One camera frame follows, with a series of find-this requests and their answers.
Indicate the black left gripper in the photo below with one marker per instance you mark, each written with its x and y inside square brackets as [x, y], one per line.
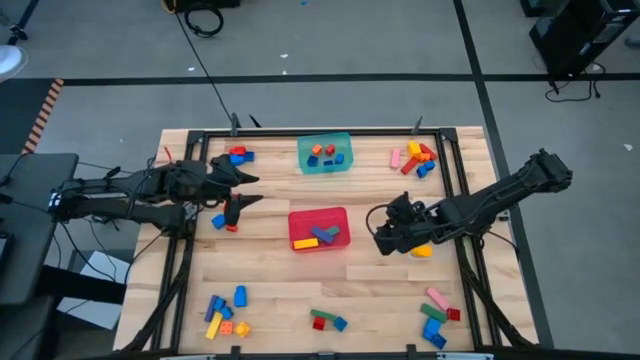
[207, 185]

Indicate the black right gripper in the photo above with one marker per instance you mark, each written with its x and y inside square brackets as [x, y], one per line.
[405, 237]

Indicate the large yellow block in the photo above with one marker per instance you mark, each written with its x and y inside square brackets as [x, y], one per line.
[422, 251]

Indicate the long pink block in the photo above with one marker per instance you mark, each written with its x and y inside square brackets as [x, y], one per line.
[438, 299]
[395, 158]

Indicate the short green block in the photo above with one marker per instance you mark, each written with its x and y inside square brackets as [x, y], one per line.
[334, 230]

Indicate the long green block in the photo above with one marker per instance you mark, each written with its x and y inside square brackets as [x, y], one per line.
[322, 315]
[433, 313]

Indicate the long yellow block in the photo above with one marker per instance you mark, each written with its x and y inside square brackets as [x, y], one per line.
[305, 243]
[214, 326]

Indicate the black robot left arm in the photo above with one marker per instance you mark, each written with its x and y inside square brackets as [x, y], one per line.
[115, 187]

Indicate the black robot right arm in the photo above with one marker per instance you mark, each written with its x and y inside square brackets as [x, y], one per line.
[500, 195]

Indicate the black table clamp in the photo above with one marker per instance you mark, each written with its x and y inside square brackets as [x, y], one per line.
[417, 125]
[410, 351]
[235, 352]
[234, 125]

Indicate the red translucent plastic bin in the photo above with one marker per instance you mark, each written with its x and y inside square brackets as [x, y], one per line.
[300, 220]

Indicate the small orange block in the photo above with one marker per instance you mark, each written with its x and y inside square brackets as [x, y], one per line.
[317, 149]
[226, 328]
[424, 157]

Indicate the teal translucent plastic bin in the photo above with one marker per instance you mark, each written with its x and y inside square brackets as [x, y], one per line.
[350, 142]

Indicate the small yellow block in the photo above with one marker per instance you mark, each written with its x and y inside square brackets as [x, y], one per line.
[242, 330]

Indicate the white floor sheet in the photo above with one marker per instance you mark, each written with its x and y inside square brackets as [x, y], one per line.
[100, 310]

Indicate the black floor equipment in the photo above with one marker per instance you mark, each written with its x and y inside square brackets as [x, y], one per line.
[210, 4]

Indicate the orange black hazard strip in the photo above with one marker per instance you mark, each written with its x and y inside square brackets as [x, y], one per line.
[42, 117]

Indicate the black side desk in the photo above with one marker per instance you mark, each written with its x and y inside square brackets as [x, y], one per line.
[25, 260]

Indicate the black tripod leg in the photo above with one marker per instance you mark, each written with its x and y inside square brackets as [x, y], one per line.
[17, 32]

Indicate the black equipment rack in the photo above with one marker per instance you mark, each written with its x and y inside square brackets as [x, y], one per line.
[580, 30]

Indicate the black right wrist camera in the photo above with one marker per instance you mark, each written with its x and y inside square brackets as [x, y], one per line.
[400, 206]

